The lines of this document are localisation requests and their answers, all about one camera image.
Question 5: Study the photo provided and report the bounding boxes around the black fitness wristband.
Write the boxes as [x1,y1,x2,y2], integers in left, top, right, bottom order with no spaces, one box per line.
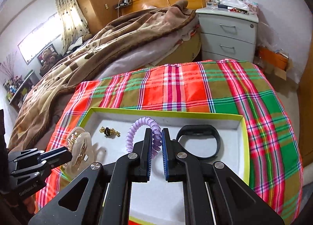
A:
[176,124,221,161]

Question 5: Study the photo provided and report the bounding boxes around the clear glass cup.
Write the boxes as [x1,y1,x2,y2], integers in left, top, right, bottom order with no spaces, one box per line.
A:
[205,0,218,9]

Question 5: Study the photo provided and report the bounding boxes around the grey bedside drawer cabinet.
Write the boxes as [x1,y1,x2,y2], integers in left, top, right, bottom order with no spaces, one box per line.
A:
[196,8,259,63]

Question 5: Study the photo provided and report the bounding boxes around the purple spiral hair tie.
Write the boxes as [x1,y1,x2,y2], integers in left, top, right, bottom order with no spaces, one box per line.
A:
[126,116,163,159]

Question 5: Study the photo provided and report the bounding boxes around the patterned window curtain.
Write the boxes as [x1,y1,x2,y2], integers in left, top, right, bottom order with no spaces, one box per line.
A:
[55,0,90,55]

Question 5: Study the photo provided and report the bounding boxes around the gold chain black charm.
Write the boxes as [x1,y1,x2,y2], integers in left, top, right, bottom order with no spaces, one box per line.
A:
[99,127,121,137]

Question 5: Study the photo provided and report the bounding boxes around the wooden door wardrobe right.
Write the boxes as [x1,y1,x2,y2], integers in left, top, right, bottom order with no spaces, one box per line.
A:
[297,40,313,167]

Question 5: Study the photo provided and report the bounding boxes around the orange storage box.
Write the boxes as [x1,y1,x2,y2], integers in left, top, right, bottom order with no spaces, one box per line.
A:
[258,46,289,70]

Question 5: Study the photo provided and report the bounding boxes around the brown patterned blanket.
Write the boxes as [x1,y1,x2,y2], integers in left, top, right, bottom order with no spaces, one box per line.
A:
[8,0,196,150]

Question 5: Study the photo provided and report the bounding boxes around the red green plaid cloth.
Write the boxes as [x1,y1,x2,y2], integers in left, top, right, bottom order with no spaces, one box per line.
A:
[47,60,303,224]

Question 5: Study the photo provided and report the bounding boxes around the beige hair claw clip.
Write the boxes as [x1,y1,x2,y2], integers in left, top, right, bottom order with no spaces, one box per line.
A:
[62,127,107,180]

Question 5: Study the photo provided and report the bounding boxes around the green-edged white tray box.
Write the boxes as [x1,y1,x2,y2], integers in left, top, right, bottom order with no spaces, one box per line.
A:
[77,107,250,225]

